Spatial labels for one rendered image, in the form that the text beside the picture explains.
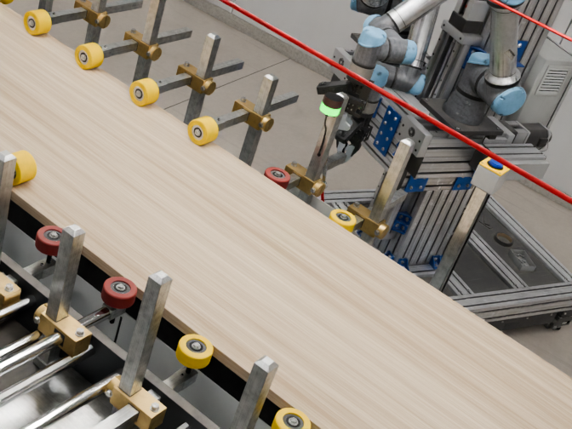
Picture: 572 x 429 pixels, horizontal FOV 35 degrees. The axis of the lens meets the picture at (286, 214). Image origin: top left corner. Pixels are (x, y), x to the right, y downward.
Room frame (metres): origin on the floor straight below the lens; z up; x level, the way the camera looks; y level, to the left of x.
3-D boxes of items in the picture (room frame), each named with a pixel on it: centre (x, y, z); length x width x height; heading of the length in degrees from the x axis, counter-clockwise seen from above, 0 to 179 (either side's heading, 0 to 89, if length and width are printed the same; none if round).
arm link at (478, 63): (3.03, -0.47, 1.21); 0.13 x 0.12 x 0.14; 32
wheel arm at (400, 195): (2.49, -0.25, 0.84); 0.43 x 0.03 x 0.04; 154
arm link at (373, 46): (2.63, -0.07, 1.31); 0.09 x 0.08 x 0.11; 122
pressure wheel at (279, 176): (2.42, 0.06, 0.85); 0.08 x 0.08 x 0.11
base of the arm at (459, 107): (3.04, -0.47, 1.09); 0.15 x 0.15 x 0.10
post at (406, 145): (2.44, -0.26, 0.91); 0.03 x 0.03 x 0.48; 64
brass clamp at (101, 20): (2.99, 0.88, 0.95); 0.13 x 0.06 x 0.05; 64
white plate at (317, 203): (2.55, -0.08, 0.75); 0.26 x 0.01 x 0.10; 64
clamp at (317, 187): (2.55, -0.02, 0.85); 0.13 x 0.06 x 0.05; 64
